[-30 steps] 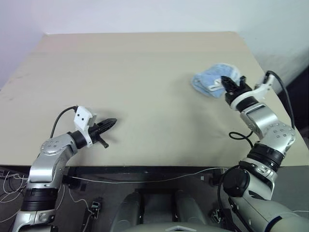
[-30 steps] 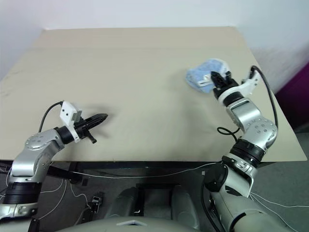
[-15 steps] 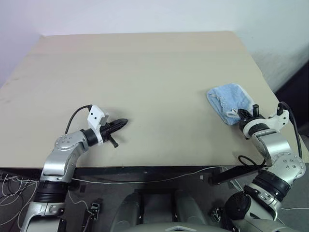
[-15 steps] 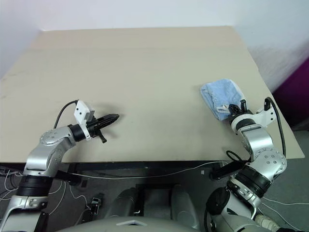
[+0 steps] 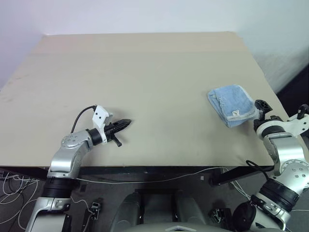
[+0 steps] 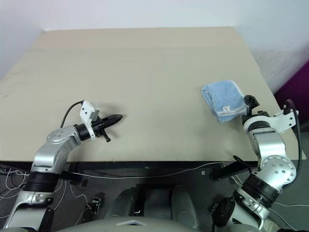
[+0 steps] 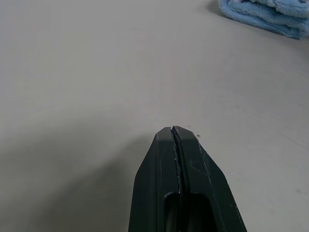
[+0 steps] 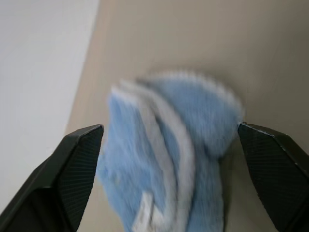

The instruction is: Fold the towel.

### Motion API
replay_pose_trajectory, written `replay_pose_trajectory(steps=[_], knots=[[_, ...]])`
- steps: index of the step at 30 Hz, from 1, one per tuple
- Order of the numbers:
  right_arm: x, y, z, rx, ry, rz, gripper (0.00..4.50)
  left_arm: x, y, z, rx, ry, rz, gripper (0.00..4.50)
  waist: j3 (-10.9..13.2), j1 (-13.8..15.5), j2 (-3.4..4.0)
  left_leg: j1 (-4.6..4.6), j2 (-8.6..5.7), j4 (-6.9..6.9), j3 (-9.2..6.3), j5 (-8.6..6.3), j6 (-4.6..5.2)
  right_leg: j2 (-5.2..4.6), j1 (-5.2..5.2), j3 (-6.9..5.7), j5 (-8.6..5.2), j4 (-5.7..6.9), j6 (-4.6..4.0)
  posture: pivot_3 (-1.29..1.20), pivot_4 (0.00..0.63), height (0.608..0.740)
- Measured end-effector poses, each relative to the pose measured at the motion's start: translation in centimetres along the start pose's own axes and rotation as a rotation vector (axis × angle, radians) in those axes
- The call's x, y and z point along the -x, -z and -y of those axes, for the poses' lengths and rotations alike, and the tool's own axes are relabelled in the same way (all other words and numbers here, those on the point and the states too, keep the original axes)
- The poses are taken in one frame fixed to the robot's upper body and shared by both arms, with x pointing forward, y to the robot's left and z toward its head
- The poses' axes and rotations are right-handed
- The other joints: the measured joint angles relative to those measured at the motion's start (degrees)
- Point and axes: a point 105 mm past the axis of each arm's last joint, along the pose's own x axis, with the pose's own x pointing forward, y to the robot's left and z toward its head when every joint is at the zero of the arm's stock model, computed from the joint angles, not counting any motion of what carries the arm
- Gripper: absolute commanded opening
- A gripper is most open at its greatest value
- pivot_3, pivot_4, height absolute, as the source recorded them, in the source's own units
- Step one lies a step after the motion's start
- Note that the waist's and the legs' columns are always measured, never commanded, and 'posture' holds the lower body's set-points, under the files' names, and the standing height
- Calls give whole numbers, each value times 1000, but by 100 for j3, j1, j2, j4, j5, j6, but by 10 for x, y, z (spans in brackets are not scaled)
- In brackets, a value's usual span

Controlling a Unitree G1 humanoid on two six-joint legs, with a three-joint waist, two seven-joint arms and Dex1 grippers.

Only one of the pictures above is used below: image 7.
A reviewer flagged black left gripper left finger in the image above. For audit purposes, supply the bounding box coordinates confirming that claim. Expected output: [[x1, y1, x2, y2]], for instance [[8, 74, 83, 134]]
[[127, 127, 182, 232]]

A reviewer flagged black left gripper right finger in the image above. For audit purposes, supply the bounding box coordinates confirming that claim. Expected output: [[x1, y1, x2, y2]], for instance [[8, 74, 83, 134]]
[[173, 125, 247, 232]]

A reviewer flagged light blue white-edged towel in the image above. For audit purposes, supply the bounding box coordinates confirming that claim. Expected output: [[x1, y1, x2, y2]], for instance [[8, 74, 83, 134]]
[[218, 0, 309, 40]]

